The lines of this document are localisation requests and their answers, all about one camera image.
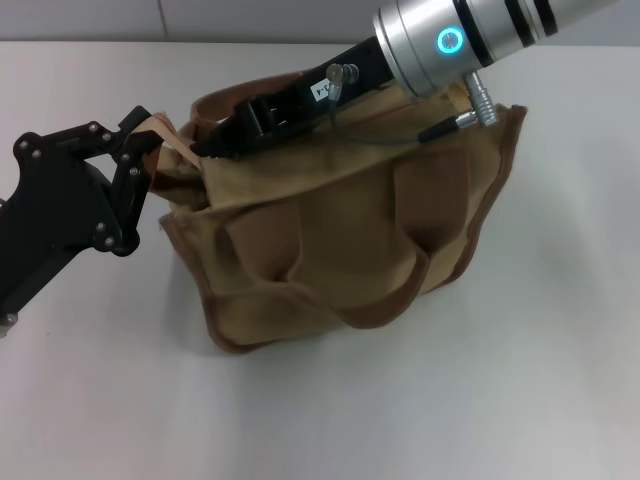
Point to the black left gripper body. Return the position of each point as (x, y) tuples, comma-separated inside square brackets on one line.
[(50, 215)]

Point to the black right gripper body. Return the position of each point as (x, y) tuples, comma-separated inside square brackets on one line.
[(300, 100)]

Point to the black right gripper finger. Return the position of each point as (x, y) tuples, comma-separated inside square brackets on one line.
[(225, 135), (220, 155)]

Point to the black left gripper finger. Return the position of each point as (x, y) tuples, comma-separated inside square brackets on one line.
[(131, 185), (95, 137)]

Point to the khaki canvas food bag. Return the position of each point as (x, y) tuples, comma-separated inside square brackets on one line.
[(350, 240)]

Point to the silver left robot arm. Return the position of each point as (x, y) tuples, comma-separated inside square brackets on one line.
[(6, 325)]

